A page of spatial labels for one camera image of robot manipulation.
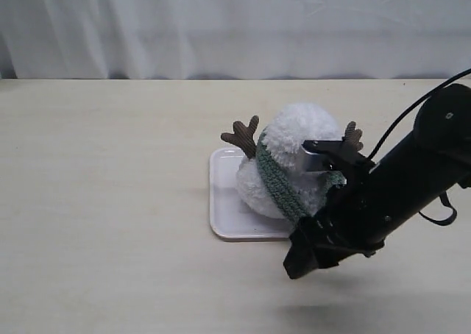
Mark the white backdrop curtain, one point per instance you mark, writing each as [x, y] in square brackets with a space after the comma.
[234, 39]

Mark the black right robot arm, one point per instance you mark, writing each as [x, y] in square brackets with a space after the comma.
[430, 159]

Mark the white plastic tray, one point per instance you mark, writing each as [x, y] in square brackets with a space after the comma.
[229, 218]

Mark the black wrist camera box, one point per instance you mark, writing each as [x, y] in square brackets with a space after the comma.
[323, 156]

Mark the green fuzzy scarf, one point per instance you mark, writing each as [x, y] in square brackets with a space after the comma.
[294, 195]

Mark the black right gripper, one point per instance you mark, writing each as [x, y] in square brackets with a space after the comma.
[349, 224]

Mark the white plush snowman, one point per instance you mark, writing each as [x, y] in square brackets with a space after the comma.
[292, 125]

